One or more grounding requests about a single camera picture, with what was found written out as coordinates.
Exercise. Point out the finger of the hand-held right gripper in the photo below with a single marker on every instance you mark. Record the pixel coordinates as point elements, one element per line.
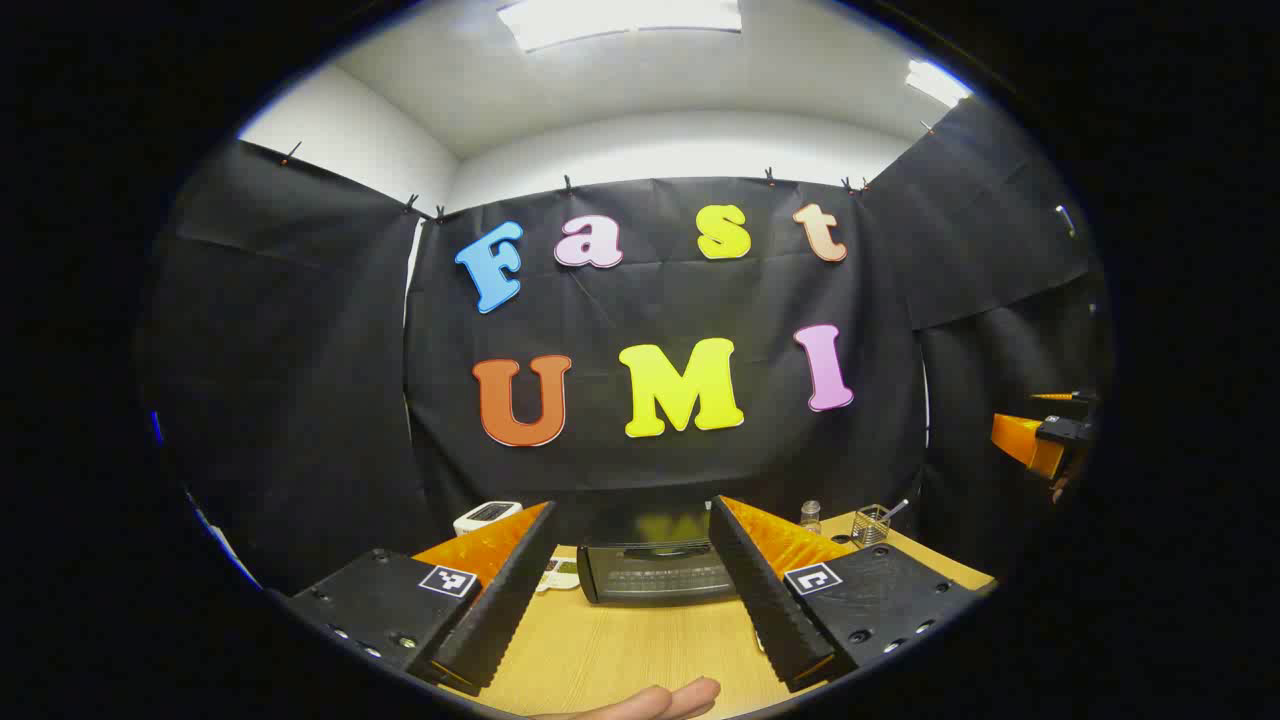
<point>1065,400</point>
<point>1020,440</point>

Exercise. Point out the black backdrop cloth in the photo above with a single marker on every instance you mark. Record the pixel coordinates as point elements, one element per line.
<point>300,350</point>

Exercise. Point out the clear drink bottle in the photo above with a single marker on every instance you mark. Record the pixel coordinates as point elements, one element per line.
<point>811,518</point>

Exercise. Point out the metal spoon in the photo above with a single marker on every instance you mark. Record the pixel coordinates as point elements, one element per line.
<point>895,509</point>

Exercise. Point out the white divided snack dish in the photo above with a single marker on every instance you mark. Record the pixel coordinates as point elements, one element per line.
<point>560,573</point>

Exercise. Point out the small ceiling light panel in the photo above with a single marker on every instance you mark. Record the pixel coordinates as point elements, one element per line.
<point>938,83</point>

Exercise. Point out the metal mesh utensil holder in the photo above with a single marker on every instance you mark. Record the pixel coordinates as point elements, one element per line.
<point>870,527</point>

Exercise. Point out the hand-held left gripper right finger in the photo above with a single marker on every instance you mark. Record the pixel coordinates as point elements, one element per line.
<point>765,600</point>

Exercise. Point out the large ceiling light panel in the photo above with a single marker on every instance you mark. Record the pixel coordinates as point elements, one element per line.
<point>620,20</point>

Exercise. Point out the white toaster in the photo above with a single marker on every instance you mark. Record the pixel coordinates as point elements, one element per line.
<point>485,517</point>

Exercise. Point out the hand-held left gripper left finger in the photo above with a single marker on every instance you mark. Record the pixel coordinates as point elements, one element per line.
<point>500,610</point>

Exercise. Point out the black electric oven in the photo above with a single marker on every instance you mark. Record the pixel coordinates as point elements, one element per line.
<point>650,580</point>

